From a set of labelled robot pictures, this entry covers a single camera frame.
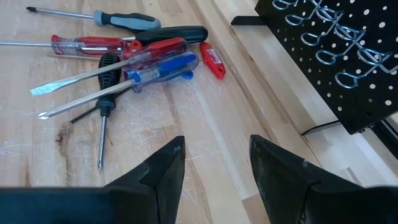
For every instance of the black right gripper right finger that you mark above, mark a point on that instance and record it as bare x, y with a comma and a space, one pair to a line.
326, 205

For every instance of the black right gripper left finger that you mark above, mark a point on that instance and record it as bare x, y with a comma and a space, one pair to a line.
93, 208

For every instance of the black metal pegboard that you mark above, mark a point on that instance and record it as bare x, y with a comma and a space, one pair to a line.
357, 102

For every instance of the red clear flathead screwdriver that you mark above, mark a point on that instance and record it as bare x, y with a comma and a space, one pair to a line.
164, 48

